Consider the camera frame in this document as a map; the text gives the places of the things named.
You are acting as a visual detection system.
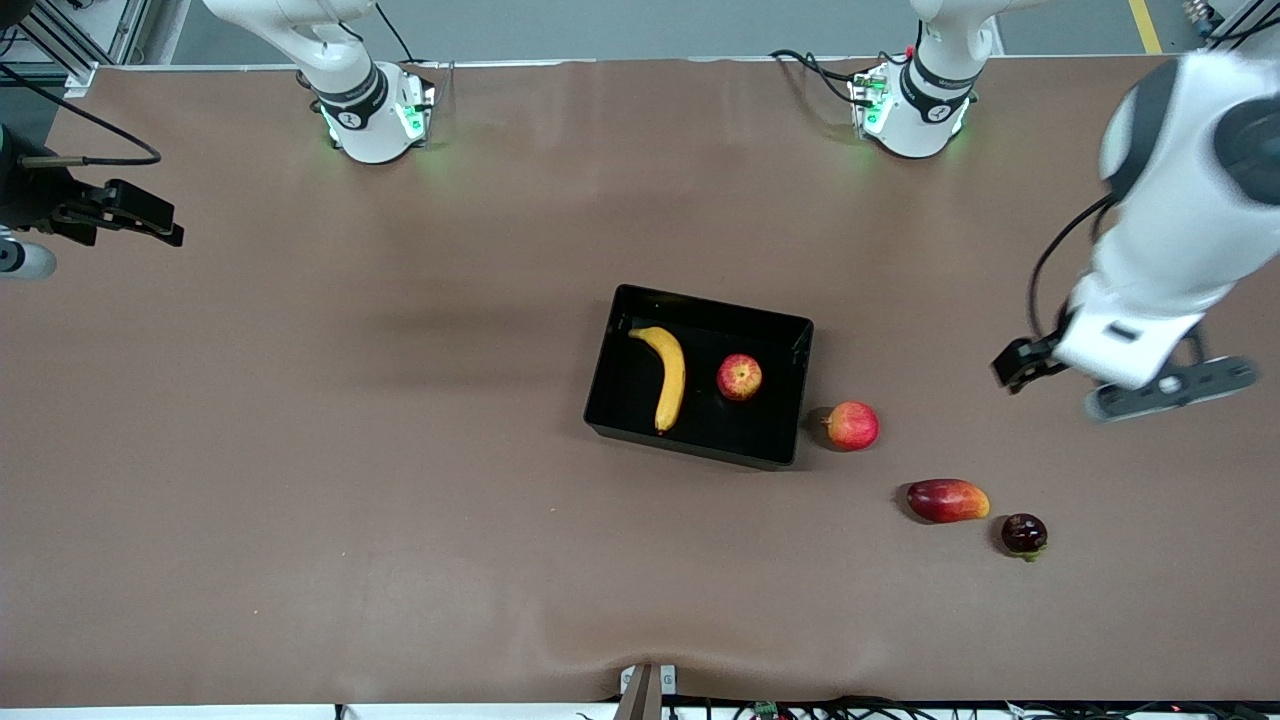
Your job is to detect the red yellow apple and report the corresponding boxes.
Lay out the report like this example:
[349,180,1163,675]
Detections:
[716,353,764,402]
[824,401,881,452]

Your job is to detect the black plastic box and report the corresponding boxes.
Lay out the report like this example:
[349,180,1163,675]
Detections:
[583,284,815,471]

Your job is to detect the yellow banana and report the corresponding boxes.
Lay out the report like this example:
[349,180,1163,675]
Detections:
[627,326,688,435]

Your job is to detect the red yellow mango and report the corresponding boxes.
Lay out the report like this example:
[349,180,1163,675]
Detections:
[906,478,991,525]

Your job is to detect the dark purple round fruit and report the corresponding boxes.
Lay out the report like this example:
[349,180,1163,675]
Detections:
[1001,513,1049,563]

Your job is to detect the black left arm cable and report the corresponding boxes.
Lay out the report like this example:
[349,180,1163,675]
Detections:
[1027,193,1117,341]

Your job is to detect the black right base cable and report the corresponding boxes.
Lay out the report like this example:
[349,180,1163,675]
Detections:
[372,0,421,66]

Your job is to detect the black left base cables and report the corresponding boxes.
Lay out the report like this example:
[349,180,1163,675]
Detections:
[768,48,881,109]

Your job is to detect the black table edge cables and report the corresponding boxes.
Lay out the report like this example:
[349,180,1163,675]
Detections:
[575,695,1280,720]

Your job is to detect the grey metal bracket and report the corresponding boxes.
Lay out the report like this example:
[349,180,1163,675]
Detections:
[615,662,679,720]

